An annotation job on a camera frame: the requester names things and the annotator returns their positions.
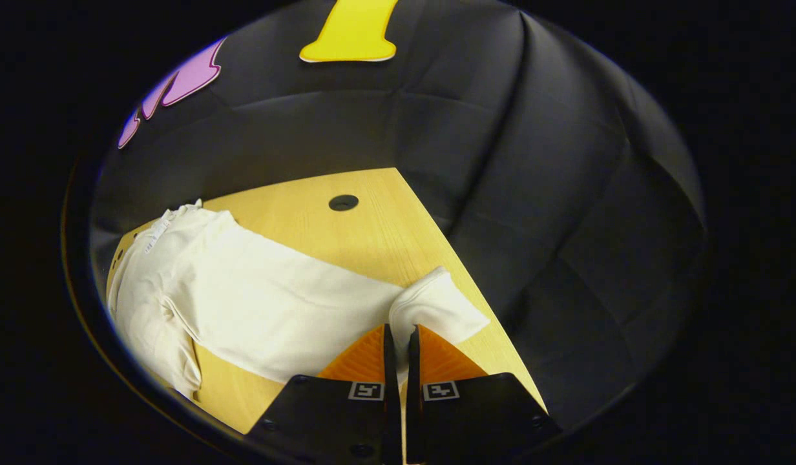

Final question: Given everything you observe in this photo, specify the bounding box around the black backdrop cloth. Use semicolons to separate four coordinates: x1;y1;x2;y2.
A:
91;0;709;428

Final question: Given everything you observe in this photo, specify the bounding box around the cream white sweatshirt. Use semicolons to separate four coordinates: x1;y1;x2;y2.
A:
107;199;491;400

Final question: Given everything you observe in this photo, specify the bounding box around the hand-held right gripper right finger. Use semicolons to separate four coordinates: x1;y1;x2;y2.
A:
406;324;563;465

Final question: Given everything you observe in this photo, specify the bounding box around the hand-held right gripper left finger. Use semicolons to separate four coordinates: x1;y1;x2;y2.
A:
246;324;403;465

